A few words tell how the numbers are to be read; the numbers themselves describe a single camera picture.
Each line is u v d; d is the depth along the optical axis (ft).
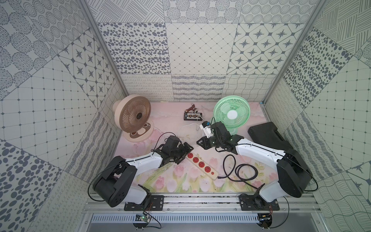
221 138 2.16
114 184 1.40
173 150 2.27
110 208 1.36
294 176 1.43
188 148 2.64
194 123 3.64
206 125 2.50
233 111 2.69
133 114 2.63
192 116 3.61
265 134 3.08
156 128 3.41
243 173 2.76
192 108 3.76
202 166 2.76
